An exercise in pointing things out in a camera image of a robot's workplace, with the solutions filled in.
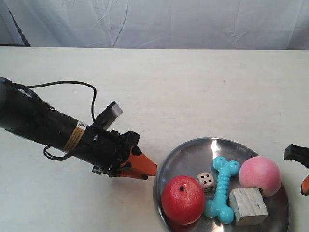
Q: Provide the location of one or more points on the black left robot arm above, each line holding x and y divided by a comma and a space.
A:
25, 114

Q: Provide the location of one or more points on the white die with black dots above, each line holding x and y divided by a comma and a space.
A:
206, 181

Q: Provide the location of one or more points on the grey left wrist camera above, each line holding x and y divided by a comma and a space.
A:
106, 118

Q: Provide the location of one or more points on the turquoise rubber bone toy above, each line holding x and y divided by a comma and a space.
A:
218, 207

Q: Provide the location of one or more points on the white wrinkled backdrop cloth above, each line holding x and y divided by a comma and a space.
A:
157, 24

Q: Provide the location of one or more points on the pink toy peach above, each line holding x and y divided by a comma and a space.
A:
262, 173

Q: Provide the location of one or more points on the round stainless steel plate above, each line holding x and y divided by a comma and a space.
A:
196, 156

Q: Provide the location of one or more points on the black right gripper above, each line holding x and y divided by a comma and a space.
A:
301, 155

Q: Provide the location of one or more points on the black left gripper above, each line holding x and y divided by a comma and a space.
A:
114, 154

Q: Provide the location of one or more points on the red toy apple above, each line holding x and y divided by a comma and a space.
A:
183, 200

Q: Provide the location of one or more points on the pale wooden cube block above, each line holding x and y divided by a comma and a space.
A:
248, 205

